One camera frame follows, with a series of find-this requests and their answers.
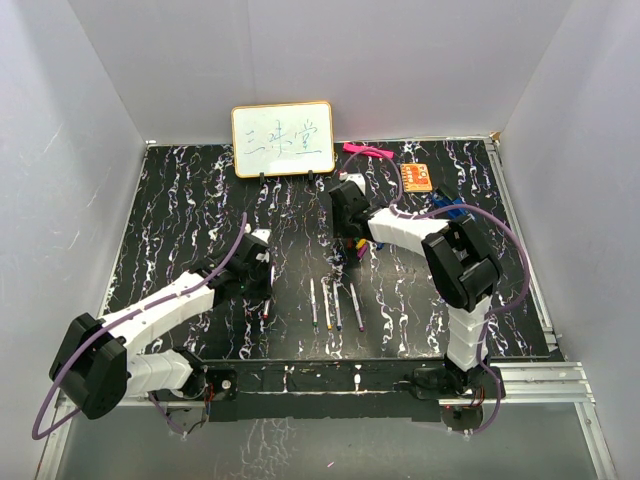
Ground yellow marker pen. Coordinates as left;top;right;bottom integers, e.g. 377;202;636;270
321;280;333;331

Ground orange card box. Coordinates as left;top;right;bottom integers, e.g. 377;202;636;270
400;163;433;193

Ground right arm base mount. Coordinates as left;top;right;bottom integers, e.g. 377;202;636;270
394;363;506;407

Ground blue plastic clip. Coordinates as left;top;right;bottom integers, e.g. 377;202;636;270
432;185;474;218

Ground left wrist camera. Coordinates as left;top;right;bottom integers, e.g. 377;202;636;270
251;229;271;263

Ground pink pen cap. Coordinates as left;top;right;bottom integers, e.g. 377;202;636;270
357;244;369;260

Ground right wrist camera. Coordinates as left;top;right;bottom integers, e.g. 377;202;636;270
339;172;366;195

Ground green marker pen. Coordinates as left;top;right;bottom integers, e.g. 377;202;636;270
309;278;318;328

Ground pink marker pen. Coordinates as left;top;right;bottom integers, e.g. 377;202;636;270
349;282;365;332

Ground blue marker pen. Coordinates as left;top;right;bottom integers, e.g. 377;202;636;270
332;281;343;331

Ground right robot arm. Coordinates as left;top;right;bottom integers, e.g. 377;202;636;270
329;174;502;397

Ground small whiteboard with writing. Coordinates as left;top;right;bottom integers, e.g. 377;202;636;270
231;101;335;179

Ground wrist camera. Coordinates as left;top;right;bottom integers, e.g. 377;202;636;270
339;172;366;195
251;229;271;263

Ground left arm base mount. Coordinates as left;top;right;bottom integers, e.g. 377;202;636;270
150;366;238;417

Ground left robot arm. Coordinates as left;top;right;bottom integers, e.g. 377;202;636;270
49;229;272;419

